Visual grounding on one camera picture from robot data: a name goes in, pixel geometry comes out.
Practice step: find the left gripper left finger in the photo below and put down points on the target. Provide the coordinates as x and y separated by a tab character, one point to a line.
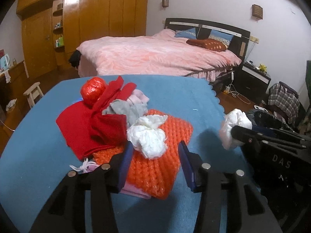
64	211

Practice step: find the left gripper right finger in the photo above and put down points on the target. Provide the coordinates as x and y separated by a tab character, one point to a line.
229	197

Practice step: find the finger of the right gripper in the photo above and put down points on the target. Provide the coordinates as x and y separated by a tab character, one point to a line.
247	136
282	134

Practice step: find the pink bag with string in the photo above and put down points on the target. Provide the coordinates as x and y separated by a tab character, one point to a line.
122	170

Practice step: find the red cloth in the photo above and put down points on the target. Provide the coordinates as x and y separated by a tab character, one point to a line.
86	133

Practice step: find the large orange foam net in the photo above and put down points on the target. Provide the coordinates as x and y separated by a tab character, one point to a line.
155	177

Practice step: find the grey sock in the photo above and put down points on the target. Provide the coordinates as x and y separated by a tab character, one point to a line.
131	111

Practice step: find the pink sock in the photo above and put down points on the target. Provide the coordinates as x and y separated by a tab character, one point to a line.
137	97

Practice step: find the red sock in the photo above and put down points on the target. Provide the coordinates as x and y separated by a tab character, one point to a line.
115	90

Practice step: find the black lined trash bin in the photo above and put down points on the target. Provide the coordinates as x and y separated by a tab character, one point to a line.
264	119

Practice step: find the white bathroom scale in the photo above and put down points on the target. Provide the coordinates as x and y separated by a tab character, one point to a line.
260	108

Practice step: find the plaid bag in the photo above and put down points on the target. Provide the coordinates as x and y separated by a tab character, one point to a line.
286	99

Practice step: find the dark nightstand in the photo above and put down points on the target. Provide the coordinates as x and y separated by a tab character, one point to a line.
251	83

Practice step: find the yellow plush toy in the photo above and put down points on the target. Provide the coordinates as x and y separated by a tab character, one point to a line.
262	68

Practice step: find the brown dotted cushion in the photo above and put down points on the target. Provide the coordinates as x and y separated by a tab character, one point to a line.
209	44

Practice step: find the right blue pillow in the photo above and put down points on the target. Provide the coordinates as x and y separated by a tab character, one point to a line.
221	37

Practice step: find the blue pillow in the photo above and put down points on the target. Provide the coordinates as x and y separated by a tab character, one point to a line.
221	37
189	34

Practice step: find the left blue pillow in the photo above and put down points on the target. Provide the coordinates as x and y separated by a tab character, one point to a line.
189	34

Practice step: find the pink covered bed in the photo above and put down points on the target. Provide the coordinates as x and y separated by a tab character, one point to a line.
160	54

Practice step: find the small white stool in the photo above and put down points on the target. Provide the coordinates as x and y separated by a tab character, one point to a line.
32	93

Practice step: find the wooden side desk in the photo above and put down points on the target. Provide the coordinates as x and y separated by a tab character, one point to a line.
14	105

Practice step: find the blue electric kettle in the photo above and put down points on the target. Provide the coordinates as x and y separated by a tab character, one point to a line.
5	62

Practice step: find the wooden wardrobe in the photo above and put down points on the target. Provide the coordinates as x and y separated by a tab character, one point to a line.
53	29

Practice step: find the right wall lamp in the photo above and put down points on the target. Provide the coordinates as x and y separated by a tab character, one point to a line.
257	12

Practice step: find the wall lamp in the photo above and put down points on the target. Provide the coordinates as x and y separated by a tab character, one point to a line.
257	12
165	3

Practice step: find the left wall lamp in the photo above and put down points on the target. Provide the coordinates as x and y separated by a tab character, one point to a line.
165	3

